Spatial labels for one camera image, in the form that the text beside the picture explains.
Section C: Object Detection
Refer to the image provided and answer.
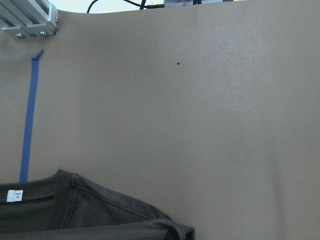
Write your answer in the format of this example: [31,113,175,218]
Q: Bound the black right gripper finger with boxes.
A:
[163,224,195,240]

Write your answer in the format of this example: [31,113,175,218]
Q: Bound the dark brown t-shirt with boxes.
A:
[0,170,183,240]

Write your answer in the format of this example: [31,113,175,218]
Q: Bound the aluminium frame post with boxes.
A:
[0,0,59,39]

